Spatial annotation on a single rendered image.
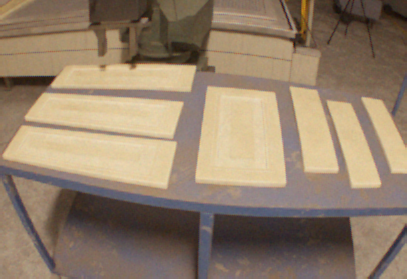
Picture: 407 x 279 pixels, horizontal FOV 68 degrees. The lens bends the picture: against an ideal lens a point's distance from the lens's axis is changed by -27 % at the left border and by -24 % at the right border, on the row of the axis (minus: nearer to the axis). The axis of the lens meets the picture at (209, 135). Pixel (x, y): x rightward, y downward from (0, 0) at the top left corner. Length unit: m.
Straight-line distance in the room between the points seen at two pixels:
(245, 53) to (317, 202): 2.07
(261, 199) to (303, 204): 0.13
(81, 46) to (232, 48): 1.33
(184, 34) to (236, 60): 0.89
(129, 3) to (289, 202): 0.90
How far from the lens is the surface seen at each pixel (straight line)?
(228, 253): 1.85
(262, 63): 3.06
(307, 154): 1.23
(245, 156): 1.18
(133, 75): 1.60
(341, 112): 1.50
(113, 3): 1.43
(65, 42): 3.36
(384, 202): 1.20
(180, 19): 2.25
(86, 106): 1.44
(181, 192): 1.08
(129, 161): 1.16
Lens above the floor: 1.82
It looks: 38 degrees down
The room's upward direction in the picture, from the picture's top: 3 degrees clockwise
